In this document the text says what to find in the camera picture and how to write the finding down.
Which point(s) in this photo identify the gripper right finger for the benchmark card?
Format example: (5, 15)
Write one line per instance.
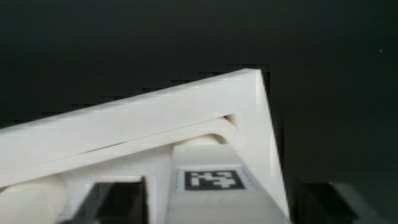
(330, 204)

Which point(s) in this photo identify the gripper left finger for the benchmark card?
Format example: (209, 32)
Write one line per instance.
(115, 204)

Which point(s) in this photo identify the white desk leg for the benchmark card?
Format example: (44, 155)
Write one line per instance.
(33, 201)
(218, 195)

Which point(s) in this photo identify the white desk tabletop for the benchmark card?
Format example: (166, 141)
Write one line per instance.
(120, 162)

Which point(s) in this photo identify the white U-shaped fence frame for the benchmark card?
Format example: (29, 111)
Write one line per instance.
(223, 97)

